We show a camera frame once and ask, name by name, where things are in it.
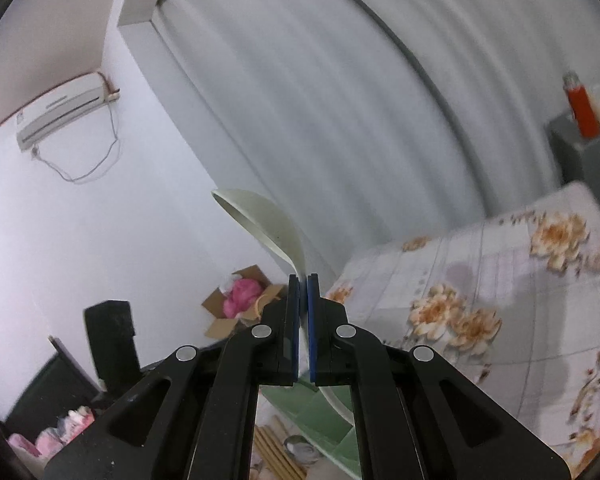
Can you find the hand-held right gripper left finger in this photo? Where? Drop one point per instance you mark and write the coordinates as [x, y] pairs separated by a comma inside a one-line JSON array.
[[294, 340]]

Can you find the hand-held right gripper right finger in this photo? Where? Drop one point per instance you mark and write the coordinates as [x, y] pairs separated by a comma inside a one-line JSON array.
[[311, 340]]

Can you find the green plastic utensil holder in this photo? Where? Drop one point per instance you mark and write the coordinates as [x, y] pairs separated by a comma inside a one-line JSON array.
[[305, 420]]

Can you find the metal spoon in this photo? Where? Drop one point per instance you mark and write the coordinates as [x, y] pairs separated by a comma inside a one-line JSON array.
[[300, 449]]

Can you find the cream plastic spoon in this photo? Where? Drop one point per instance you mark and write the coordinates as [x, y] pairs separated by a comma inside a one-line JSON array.
[[265, 225]]

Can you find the pink plastic bag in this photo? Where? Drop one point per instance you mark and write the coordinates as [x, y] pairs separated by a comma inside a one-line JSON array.
[[242, 297]]

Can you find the cardboard box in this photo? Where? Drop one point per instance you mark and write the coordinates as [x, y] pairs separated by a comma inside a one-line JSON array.
[[220, 327]]

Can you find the small white bag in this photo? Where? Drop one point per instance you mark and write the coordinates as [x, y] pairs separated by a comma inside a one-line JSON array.
[[231, 281]]

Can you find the pink floral blanket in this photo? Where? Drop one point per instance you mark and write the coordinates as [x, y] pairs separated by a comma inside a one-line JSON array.
[[45, 440]]

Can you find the grey curtain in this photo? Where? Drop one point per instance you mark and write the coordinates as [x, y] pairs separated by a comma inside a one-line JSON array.
[[330, 110]]

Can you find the white air conditioner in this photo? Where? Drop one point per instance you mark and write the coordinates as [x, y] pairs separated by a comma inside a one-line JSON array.
[[60, 110]]

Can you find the red thermos bottle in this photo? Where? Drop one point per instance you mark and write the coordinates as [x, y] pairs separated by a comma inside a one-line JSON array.
[[582, 110]]

